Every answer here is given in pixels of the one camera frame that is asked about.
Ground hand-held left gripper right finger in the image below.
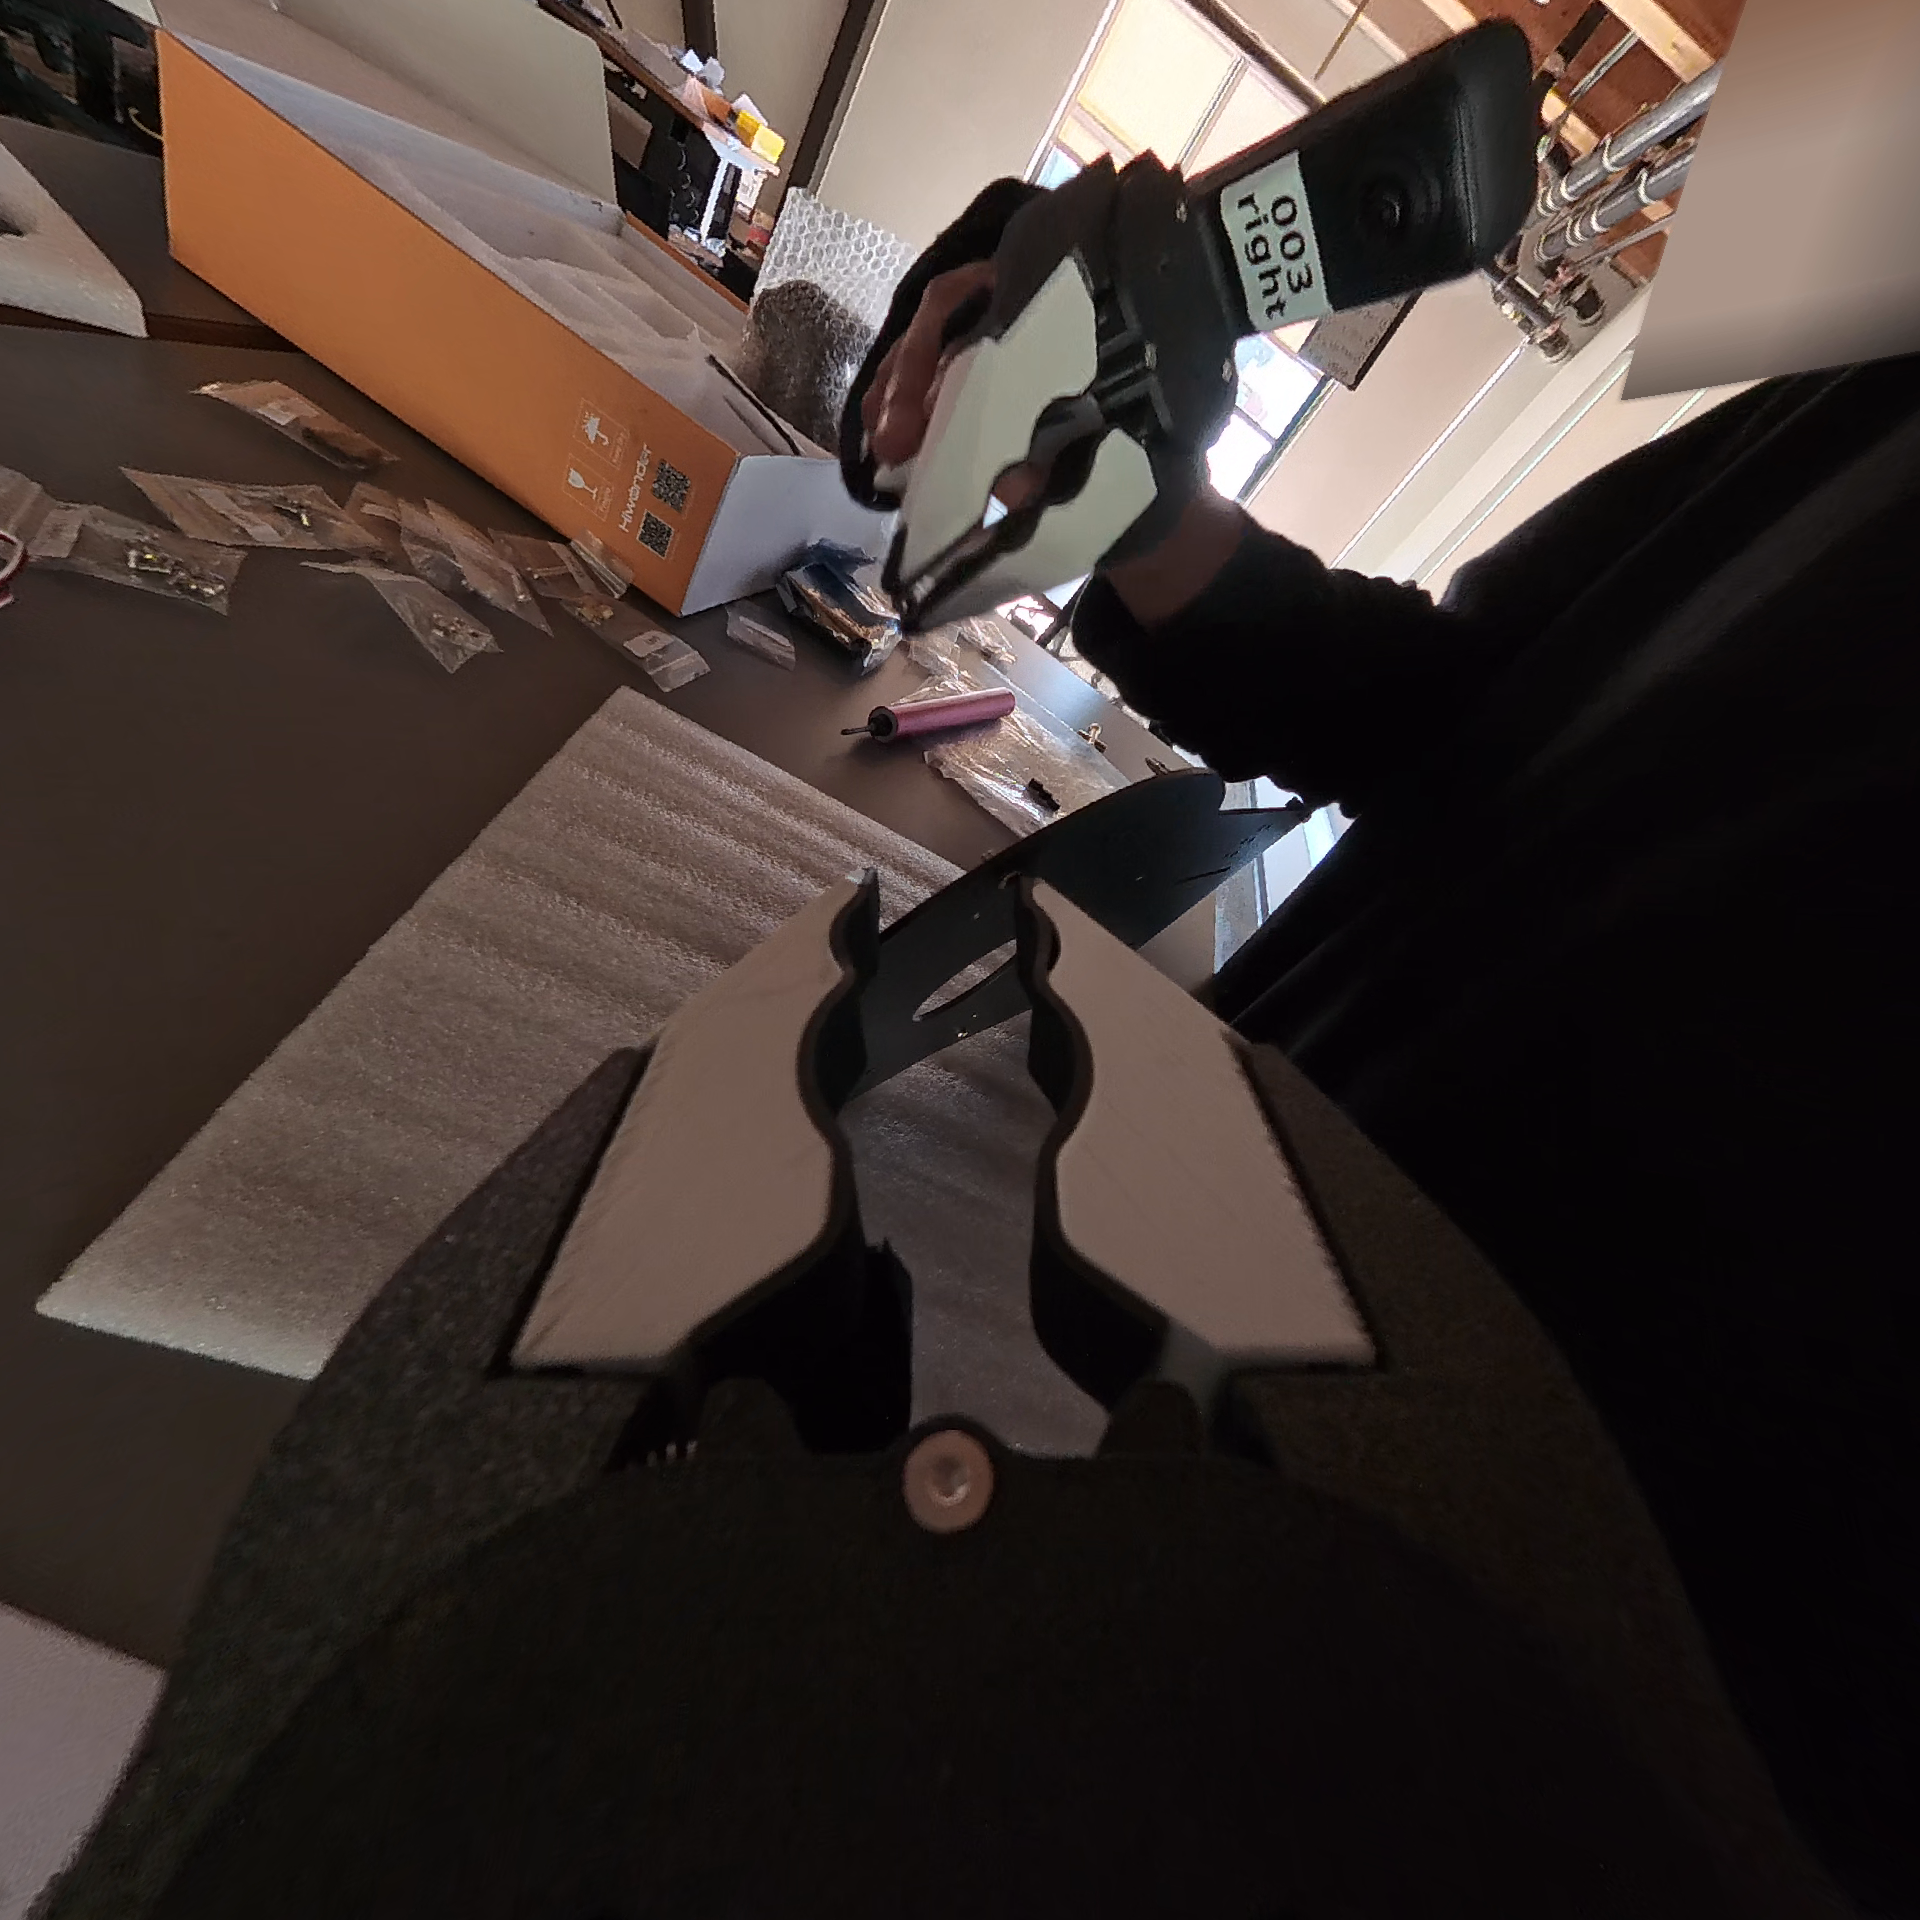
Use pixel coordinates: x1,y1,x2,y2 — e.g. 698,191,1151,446
1013,874,1381,1420

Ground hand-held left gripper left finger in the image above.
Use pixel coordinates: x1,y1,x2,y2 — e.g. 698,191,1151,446
507,874,887,1420

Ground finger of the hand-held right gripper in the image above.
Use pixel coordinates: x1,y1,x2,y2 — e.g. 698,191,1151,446
901,420,1204,631
886,252,1106,604

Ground black metal chassis plate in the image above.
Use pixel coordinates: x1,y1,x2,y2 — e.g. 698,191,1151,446
835,768,1306,1120

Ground person's right forearm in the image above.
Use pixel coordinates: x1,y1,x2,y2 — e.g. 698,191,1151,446
1071,497,1478,819

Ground cluttered office desk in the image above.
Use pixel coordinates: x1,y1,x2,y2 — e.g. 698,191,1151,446
539,0,841,278

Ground person's right hand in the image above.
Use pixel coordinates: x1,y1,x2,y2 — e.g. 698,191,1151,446
870,270,988,463

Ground bubble wrapped dark part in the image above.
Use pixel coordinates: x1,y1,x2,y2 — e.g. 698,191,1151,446
742,188,939,453

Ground tall bright window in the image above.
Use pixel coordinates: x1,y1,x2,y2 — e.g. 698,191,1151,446
1051,0,1351,505

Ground blue foil bag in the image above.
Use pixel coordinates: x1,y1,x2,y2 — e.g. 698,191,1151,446
780,544,905,662

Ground large clear plastic bag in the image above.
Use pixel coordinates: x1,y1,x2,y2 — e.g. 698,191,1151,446
901,631,1185,834

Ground pink screwdriver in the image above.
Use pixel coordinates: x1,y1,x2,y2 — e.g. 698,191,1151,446
845,693,1022,747

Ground metal ceiling pipes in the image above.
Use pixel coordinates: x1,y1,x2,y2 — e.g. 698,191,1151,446
1491,0,1726,363

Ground white roller blinds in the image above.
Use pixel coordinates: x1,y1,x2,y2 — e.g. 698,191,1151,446
1322,287,1639,604

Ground white foam sheet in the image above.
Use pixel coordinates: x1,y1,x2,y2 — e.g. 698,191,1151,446
32,686,971,1379

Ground orange cardboard box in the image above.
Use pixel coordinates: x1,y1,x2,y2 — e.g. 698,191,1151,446
152,0,909,621

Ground scattered small screw bags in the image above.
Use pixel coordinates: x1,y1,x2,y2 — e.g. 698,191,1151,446
0,376,796,693

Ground white foam insert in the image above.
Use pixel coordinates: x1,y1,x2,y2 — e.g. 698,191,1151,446
0,144,152,339

